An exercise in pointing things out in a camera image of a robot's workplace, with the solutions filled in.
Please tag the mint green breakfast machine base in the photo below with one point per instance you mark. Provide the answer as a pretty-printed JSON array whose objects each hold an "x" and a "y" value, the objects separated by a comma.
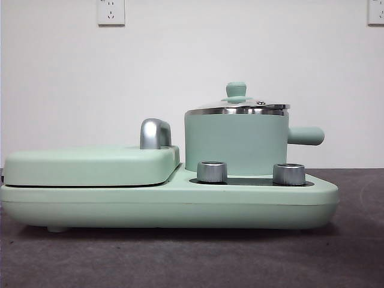
[{"x": 168, "y": 207}]

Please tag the silver control knob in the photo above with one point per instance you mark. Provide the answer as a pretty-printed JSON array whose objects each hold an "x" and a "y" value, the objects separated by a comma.
[
  {"x": 211, "y": 171},
  {"x": 289, "y": 174}
]

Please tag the white wall socket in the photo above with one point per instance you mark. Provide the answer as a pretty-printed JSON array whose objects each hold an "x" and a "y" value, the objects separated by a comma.
[
  {"x": 376, "y": 12},
  {"x": 111, "y": 13}
]

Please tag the glass pot lid green knob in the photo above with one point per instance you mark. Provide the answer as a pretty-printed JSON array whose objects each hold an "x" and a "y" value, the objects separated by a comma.
[{"x": 237, "y": 90}]

